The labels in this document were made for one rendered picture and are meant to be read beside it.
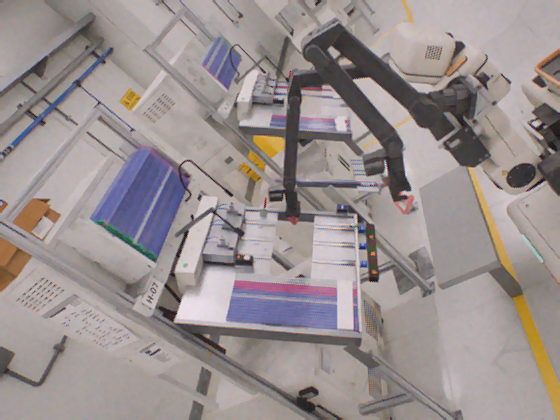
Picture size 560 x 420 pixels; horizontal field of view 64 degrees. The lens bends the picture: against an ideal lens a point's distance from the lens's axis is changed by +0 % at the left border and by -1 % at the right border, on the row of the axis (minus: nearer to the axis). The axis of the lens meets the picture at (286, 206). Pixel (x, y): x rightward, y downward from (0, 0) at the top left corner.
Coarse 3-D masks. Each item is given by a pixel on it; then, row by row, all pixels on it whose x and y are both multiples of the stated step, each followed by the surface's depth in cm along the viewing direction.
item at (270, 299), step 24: (240, 288) 182; (264, 288) 182; (288, 288) 182; (312, 288) 182; (336, 288) 182; (240, 312) 173; (264, 312) 173; (288, 312) 173; (312, 312) 173; (336, 312) 173
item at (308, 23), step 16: (256, 0) 566; (272, 0) 565; (288, 0) 564; (320, 0) 607; (352, 0) 553; (272, 16) 577; (304, 16) 638; (320, 16) 572; (336, 16) 574; (304, 32) 587; (352, 32) 601
